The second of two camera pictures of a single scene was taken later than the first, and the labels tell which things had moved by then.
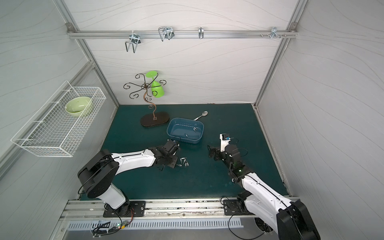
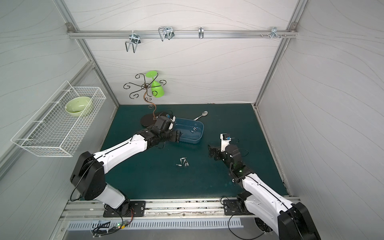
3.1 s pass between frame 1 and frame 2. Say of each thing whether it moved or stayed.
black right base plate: stayed
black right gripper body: stayed
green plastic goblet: stayed
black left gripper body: moved
